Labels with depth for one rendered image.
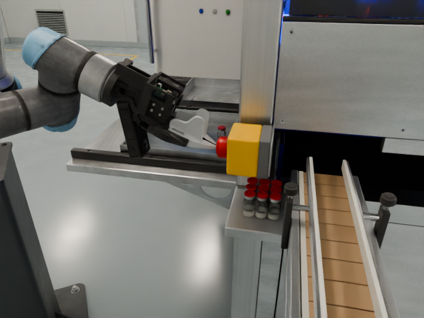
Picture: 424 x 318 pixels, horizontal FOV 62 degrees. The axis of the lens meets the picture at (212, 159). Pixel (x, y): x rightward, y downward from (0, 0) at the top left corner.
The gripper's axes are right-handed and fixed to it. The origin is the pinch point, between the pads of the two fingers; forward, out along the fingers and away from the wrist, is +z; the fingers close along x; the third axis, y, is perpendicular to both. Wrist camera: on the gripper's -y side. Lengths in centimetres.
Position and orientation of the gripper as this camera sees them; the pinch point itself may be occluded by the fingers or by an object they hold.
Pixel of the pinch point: (208, 146)
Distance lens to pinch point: 64.1
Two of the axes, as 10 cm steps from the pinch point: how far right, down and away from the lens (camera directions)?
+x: 2.0, -4.7, 8.6
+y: 4.2, -7.5, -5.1
